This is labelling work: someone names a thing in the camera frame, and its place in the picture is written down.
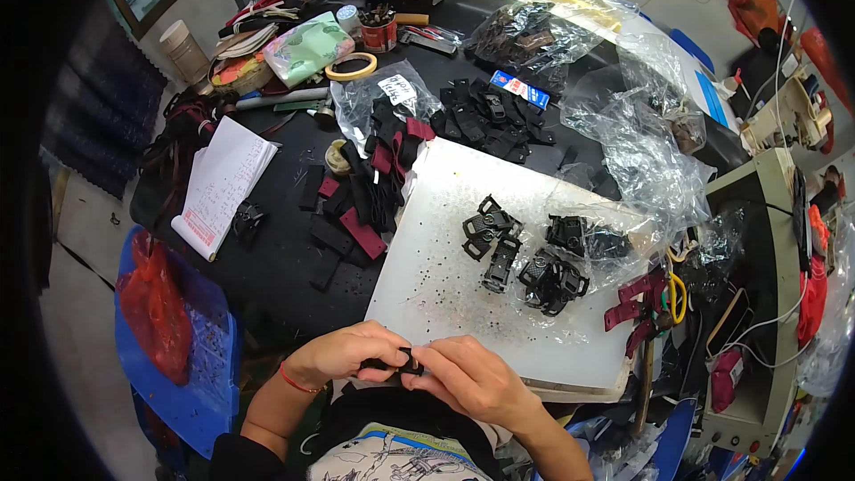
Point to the basket of cloth scraps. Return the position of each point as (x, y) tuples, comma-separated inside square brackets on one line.
[(240, 67)]

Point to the person's right hand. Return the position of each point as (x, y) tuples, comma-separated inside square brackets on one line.
[(474, 381)]

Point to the packaged tool set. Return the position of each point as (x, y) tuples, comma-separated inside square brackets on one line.
[(427, 39)]

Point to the red plastic bag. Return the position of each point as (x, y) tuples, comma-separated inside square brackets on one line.
[(157, 307)]

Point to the metal hammer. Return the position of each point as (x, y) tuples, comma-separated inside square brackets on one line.
[(280, 99)]

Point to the red can of tools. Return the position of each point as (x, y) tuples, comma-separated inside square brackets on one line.
[(379, 33)]

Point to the white written notebook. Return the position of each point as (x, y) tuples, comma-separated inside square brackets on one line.
[(224, 187)]

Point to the plastic bag of dark parts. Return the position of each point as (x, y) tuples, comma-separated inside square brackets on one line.
[(528, 37)]

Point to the small cream tape roll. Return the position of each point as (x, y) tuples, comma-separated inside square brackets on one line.
[(336, 157)]

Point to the white sewing machine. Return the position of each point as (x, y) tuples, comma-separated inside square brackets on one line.
[(785, 113)]

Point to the pile of black plastic buckles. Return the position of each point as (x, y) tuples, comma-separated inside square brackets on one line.
[(497, 240)]

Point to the beige masking tape roll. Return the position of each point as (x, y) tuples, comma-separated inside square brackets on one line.
[(334, 71)]

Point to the black smartphone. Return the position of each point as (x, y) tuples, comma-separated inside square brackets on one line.
[(729, 322)]

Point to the person's left hand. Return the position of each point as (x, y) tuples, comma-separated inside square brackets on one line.
[(334, 354)]

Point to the beige machine cabinet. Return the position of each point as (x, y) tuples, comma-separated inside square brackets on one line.
[(768, 227)]

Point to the white plastic cutting board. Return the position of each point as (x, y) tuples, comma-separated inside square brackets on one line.
[(434, 267)]

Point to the large clear plastic bag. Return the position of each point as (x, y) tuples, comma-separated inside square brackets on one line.
[(641, 147)]

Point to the heap of red bags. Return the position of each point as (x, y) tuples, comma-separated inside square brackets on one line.
[(748, 6)]

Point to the green floral tissue pack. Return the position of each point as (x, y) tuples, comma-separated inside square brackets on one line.
[(307, 47)]

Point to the blue and white packet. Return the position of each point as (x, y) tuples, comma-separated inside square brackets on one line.
[(519, 89)]

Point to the person's body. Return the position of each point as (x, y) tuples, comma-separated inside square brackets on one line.
[(394, 441)]

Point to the single black buckle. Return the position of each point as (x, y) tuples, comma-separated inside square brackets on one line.
[(248, 220)]

